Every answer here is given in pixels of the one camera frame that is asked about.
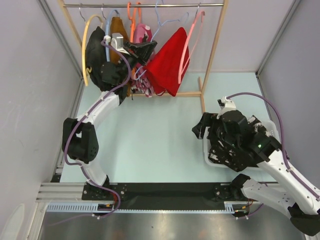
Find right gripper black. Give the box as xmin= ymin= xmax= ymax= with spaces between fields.
xmin=191 ymin=112 xmax=239 ymax=148

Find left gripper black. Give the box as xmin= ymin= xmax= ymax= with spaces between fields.
xmin=117 ymin=40 xmax=157 ymax=84

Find red trousers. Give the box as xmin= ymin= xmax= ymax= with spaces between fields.
xmin=145 ymin=27 xmax=187 ymax=97

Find black white patterned trousers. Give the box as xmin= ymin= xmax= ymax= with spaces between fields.
xmin=208 ymin=114 xmax=280 ymax=172

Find pink hanger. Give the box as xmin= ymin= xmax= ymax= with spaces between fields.
xmin=177 ymin=10 xmax=206 ymax=85

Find blue wire hanger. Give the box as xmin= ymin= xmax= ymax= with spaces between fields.
xmin=133 ymin=0 xmax=190 ymax=81

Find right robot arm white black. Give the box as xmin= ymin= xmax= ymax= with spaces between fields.
xmin=192 ymin=110 xmax=320 ymax=236

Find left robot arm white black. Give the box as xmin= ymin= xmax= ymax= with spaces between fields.
xmin=62 ymin=40 xmax=158 ymax=200

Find pink patterned trousers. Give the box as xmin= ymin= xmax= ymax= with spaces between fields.
xmin=131 ymin=23 xmax=154 ymax=98

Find orange hanger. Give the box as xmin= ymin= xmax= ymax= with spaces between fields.
xmin=126 ymin=1 xmax=142 ymax=32

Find brown trousers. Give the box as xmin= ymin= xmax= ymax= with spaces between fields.
xmin=109 ymin=16 xmax=130 ymax=64

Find light blue plastic hanger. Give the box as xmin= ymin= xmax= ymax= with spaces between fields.
xmin=105 ymin=9 xmax=120 ymax=62

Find yellow hanger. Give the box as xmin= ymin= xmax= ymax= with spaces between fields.
xmin=81 ymin=14 xmax=104 ymax=87

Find wooden clothes rack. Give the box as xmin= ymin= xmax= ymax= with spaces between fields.
xmin=58 ymin=0 xmax=229 ymax=112

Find white plastic basket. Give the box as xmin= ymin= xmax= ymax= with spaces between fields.
xmin=202 ymin=120 xmax=281 ymax=168

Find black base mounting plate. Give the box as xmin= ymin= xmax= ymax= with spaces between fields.
xmin=81 ymin=182 xmax=251 ymax=202

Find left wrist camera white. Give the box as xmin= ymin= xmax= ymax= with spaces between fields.
xmin=103 ymin=32 xmax=129 ymax=55

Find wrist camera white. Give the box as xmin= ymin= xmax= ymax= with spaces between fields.
xmin=103 ymin=32 xmax=129 ymax=55
xmin=216 ymin=96 xmax=237 ymax=119

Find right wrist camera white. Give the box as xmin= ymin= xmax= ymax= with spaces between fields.
xmin=216 ymin=96 xmax=237 ymax=119

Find grey cable duct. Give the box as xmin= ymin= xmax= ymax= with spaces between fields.
xmin=46 ymin=202 xmax=236 ymax=214

